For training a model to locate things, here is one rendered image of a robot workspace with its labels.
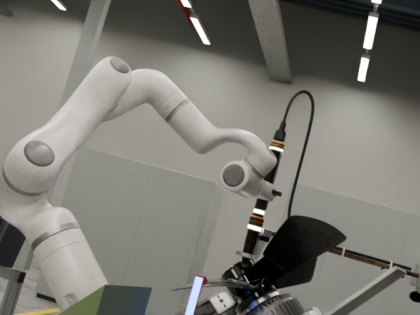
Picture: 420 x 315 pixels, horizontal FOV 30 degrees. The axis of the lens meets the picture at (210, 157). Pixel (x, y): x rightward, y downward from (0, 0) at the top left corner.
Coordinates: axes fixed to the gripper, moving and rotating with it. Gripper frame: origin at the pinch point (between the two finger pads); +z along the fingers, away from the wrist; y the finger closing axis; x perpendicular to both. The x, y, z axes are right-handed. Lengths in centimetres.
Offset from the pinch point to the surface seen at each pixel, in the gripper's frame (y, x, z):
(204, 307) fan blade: -10.6, -39.5, 4.9
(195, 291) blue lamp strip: -0.3, -32.4, -35.5
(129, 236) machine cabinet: -348, -49, 641
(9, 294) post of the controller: -54, -49, -37
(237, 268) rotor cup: -3.3, -25.0, 3.6
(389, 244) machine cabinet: -33, 19, 547
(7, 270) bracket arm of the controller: -56, -42, -38
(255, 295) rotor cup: 5.1, -31.1, 2.4
